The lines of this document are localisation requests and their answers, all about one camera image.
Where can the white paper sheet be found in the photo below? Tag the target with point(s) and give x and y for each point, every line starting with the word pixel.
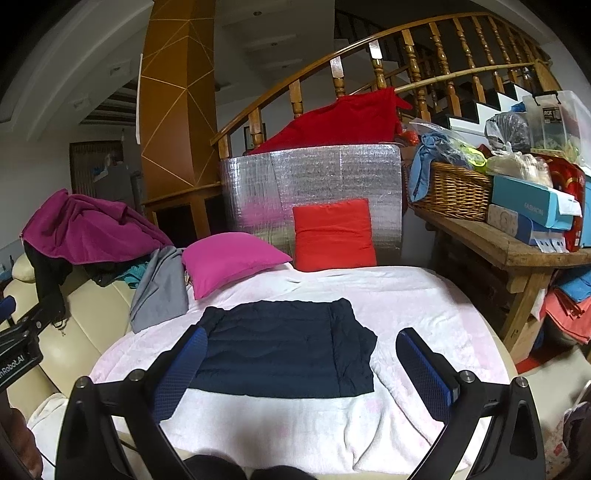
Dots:
pixel 139 101

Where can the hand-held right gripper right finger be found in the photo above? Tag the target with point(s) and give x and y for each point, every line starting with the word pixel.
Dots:
pixel 422 374

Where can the coral folded towels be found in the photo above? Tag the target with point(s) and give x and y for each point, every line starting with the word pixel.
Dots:
pixel 563 318

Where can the floral bag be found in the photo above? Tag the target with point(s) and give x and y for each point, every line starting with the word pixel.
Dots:
pixel 556 447

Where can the magenta fleece garment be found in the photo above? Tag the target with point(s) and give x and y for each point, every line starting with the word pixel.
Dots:
pixel 92 226

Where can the white staircase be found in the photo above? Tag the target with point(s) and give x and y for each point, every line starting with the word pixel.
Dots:
pixel 466 121

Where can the wooden pillar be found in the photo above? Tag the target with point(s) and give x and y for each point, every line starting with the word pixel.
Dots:
pixel 180 92

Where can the cream leather sofa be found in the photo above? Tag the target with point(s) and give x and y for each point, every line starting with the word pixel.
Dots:
pixel 87 323

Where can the framed wall picture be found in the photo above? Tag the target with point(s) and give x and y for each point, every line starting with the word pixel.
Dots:
pixel 255 136

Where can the black garment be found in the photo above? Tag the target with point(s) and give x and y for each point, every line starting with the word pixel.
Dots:
pixel 48 281

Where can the person's left leg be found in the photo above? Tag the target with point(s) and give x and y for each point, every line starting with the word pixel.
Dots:
pixel 214 468

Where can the white fleece cloth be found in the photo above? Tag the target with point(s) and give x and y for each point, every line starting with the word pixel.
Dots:
pixel 46 415

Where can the plastic bag with dark contents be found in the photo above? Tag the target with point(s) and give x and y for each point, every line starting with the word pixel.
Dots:
pixel 508 131

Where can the light blue cardboard box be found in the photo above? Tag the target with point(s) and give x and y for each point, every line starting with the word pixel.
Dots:
pixel 526 201

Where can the grey garment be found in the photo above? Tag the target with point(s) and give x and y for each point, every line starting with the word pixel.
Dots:
pixel 157 290

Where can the yellow-green item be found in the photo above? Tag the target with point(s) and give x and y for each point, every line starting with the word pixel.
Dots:
pixel 473 154

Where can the wooden stair railing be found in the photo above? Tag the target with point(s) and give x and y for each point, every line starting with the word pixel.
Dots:
pixel 338 83

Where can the blue folded towel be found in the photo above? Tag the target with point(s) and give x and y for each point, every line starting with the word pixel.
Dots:
pixel 577 286

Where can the wicker basket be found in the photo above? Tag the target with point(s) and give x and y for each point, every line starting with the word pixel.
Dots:
pixel 457 194

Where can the person's right leg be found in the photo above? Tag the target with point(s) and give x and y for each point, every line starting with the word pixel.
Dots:
pixel 286 473

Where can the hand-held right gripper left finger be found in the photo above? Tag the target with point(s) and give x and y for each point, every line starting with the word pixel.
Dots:
pixel 184 369

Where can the red bag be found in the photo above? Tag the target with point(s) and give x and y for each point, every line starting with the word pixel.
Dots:
pixel 577 184

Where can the white fleece blanket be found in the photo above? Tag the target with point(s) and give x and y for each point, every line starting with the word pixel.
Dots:
pixel 415 300

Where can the person's leg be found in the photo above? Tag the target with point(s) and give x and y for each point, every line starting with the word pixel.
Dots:
pixel 214 468
pixel 286 473

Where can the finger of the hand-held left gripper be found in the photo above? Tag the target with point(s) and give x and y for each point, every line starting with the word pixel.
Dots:
pixel 7 308

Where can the navy quilted jacket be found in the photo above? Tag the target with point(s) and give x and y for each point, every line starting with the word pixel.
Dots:
pixel 277 350

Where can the person's left forearm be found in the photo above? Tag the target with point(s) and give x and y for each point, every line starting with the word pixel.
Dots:
pixel 27 443

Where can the silver foil board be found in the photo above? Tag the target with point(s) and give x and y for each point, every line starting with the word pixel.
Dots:
pixel 323 175

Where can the teal garment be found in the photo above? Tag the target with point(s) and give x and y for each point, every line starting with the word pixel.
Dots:
pixel 134 276

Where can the red pillow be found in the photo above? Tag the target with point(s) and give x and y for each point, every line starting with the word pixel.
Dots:
pixel 332 235

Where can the wooden bench table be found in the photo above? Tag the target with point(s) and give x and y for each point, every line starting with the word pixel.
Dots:
pixel 485 240

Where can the red blanket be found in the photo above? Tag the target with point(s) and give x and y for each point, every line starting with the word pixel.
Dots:
pixel 341 122

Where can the blue cloth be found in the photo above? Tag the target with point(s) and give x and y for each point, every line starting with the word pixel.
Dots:
pixel 422 170

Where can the magenta pillow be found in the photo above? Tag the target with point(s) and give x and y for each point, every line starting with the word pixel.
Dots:
pixel 231 263

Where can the beige cloth bundle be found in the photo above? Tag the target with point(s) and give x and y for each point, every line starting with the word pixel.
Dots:
pixel 517 166

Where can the clear plastic container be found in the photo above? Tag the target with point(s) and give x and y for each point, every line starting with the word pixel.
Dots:
pixel 554 120

